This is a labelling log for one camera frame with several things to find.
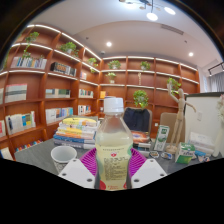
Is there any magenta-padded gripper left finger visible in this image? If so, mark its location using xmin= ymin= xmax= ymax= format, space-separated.
xmin=57 ymin=147 xmax=98 ymax=190

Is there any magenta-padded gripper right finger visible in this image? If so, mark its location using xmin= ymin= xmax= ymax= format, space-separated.
xmin=126 ymin=147 xmax=168 ymax=190

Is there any clear bottle with yellow drink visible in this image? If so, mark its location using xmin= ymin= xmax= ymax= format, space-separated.
xmin=94 ymin=96 xmax=134 ymax=192

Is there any white patterned cup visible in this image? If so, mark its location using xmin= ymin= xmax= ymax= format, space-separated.
xmin=50 ymin=145 xmax=78 ymax=174

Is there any stack of dark books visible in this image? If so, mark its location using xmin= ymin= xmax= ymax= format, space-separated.
xmin=130 ymin=130 xmax=153 ymax=158

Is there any tall green white carton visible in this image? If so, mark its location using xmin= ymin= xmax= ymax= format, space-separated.
xmin=153 ymin=124 xmax=170 ymax=153

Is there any stack of colourful books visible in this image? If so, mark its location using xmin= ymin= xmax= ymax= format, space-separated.
xmin=52 ymin=116 xmax=101 ymax=150

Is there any chair with dark jacket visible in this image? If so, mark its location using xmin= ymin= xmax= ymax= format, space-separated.
xmin=123 ymin=107 xmax=153 ymax=133

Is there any small colourful snack packet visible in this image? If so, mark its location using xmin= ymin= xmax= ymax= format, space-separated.
xmin=198 ymin=153 xmax=212 ymax=163

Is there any wooden shelf unit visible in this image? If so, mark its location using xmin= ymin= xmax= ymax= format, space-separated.
xmin=0 ymin=23 xmax=201 ymax=161

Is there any pink white flower bouquet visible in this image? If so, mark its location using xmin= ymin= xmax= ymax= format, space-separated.
xmin=216 ymin=94 xmax=224 ymax=126

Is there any grey curtain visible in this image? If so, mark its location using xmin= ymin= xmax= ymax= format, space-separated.
xmin=209 ymin=71 xmax=224 ymax=93

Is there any ceiling air vent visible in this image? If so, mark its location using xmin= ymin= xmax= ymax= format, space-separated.
xmin=160 ymin=23 xmax=185 ymax=36

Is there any branched ceiling lamp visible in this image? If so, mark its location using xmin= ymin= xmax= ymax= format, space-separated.
xmin=118 ymin=0 xmax=177 ymax=22

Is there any black track light rail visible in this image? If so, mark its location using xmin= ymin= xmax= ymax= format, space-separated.
xmin=207 ymin=61 xmax=224 ymax=76

